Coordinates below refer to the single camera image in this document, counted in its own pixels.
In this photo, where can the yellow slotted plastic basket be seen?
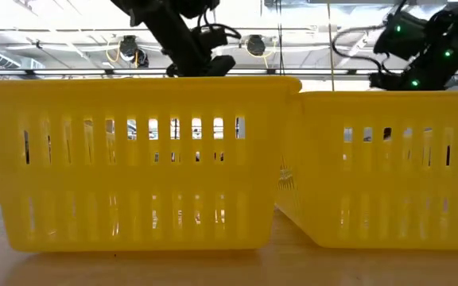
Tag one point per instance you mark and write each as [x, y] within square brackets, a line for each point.
[133, 178]
[392, 178]

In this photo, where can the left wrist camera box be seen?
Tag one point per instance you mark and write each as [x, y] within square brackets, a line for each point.
[221, 65]

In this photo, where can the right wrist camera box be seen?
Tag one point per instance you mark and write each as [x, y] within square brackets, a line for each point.
[400, 37]

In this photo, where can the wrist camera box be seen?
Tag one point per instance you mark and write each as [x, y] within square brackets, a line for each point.
[221, 65]
[400, 37]

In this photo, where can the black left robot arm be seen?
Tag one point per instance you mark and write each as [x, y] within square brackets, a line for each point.
[153, 16]

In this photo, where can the ceiling light rail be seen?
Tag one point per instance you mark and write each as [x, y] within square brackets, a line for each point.
[74, 72]

